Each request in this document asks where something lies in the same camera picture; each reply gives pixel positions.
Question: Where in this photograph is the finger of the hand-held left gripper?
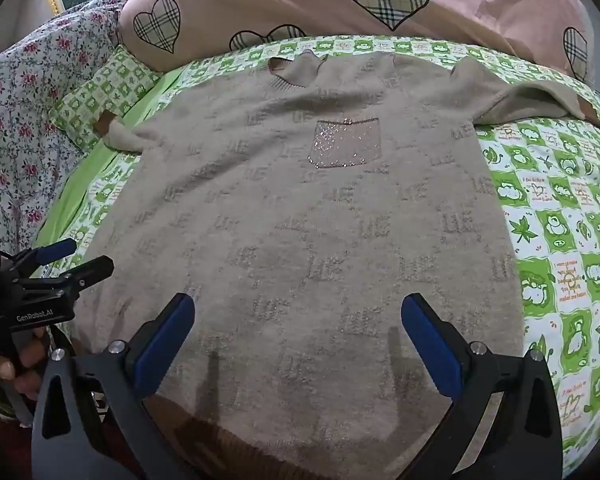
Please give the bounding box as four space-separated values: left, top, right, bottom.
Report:
1 238 78 277
20 255 115 293

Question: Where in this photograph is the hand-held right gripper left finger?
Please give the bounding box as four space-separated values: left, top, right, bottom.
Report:
31 292 197 480

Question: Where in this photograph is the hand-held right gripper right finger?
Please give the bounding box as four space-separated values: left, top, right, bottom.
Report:
401 294 565 480

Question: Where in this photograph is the beige knit sweater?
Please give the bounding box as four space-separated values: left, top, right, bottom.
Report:
71 52 600 480

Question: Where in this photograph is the person's left hand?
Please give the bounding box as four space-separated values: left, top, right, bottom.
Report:
0 327 52 401

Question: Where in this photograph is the floral blanket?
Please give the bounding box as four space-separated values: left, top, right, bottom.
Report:
0 0 133 263

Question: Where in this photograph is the green checked pillow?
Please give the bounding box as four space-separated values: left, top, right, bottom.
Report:
49 46 164 154

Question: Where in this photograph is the green checked bed sheet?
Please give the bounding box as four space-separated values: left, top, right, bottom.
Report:
32 35 600 463

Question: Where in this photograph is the pink pillow with plaid hearts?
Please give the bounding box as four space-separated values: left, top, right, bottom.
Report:
117 0 595 85

